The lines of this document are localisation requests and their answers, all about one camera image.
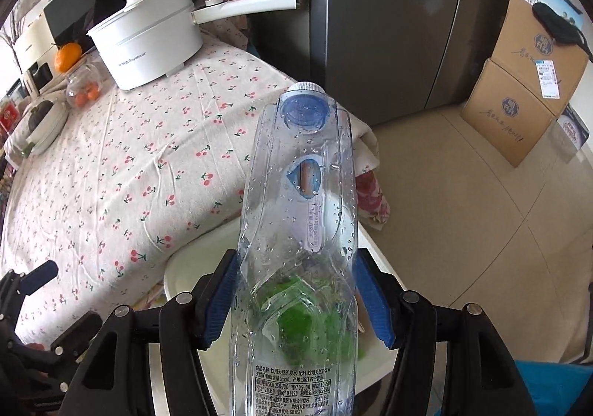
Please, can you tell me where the cardboard box with white label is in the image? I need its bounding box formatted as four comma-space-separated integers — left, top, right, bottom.
491, 0, 591, 116

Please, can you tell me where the white oval container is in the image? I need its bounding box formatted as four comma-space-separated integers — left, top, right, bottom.
4, 100, 69, 157

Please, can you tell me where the blue plastic stool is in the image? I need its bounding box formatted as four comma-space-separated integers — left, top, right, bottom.
514, 360, 593, 416

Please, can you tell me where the black eye mask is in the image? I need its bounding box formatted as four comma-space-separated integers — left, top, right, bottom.
532, 3, 590, 56

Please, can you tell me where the white electric pot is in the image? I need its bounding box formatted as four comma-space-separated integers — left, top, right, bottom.
87, 0, 301, 90

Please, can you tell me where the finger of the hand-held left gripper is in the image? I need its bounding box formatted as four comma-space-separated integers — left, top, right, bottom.
0, 260, 59, 328
49, 311, 103, 359

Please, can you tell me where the orange fruit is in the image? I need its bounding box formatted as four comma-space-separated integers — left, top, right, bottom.
54, 42, 84, 73

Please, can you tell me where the clear plastic jar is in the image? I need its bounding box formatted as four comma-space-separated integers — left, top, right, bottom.
65, 63, 102, 109

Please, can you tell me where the cherry print tablecloth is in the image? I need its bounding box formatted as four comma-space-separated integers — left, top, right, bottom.
0, 33, 378, 347

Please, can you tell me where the grey refrigerator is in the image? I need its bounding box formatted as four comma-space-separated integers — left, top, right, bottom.
306, 0, 520, 125

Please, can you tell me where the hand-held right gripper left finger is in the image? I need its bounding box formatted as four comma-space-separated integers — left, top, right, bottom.
60, 248, 239, 416

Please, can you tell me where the clear plastic water bottle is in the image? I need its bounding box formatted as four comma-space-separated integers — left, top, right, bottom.
228, 81, 364, 416

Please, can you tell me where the white kitchen appliance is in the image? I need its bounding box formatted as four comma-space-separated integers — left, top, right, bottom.
13, 10, 59, 74

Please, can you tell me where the white plastic bin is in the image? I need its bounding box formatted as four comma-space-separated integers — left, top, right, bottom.
163, 211, 403, 416

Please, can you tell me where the red packet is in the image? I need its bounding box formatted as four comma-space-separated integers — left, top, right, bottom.
0, 101, 21, 132

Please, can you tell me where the green plastic bag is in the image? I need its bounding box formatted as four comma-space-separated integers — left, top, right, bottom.
252, 274, 370, 366

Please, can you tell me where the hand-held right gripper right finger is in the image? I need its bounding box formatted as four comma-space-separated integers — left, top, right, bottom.
354, 248, 524, 416

